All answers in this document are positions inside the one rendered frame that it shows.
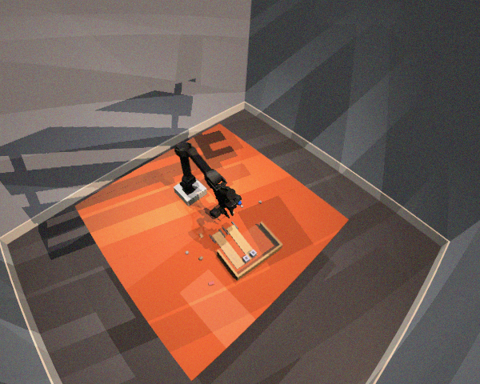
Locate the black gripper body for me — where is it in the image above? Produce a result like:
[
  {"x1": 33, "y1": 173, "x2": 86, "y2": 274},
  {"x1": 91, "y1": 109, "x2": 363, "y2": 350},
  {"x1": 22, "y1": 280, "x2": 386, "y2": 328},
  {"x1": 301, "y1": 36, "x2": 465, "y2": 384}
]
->
[{"x1": 210, "y1": 194, "x2": 242, "y2": 218}]

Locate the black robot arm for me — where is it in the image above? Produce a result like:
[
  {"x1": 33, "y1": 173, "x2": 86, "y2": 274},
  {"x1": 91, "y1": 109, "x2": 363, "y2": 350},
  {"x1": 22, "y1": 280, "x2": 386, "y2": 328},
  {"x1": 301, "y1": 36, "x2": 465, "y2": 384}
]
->
[{"x1": 174, "y1": 142, "x2": 238, "y2": 211}]

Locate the tan flat strip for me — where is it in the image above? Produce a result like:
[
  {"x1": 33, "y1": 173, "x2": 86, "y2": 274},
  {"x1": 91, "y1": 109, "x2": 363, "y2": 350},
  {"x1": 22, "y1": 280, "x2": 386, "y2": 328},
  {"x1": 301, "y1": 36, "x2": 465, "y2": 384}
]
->
[{"x1": 212, "y1": 231, "x2": 228, "y2": 247}]

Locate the pale yellow strip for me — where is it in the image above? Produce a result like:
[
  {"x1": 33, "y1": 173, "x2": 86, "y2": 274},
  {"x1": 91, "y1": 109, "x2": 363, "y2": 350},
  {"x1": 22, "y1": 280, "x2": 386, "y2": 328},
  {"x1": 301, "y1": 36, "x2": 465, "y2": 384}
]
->
[{"x1": 226, "y1": 225, "x2": 241, "y2": 239}]

